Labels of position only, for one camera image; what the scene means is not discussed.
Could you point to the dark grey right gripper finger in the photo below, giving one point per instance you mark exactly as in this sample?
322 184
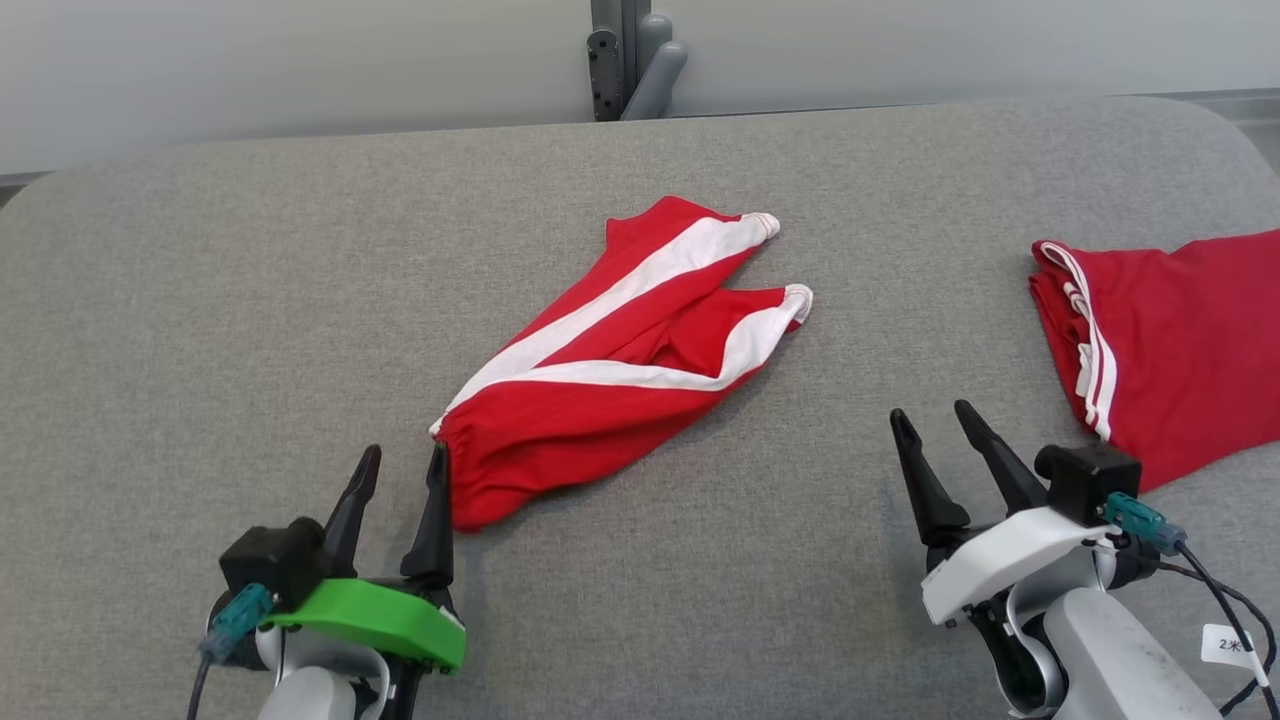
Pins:
930 500
1005 475

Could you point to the red basketball jersey shirt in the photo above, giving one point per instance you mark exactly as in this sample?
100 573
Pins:
1190 340

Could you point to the red shorts with white stripes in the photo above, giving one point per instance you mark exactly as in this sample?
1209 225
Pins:
560 430

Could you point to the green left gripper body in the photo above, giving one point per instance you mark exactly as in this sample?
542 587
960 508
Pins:
380 615

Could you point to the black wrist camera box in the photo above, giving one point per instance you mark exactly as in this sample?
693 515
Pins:
270 560
1085 485

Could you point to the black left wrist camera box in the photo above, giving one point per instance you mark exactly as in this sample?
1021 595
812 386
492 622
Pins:
270 560

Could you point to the grey fabric sofa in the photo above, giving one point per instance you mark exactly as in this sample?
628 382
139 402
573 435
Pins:
300 300

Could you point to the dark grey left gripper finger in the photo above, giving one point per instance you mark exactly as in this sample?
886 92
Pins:
350 520
432 540

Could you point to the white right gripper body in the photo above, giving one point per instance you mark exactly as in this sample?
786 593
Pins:
1000 560

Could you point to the dark grey hinge plate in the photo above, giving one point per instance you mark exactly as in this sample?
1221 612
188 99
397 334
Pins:
604 75

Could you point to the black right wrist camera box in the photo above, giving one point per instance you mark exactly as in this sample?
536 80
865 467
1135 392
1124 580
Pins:
1085 485

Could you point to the grey metal wall post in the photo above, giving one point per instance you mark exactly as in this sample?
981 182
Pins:
622 20

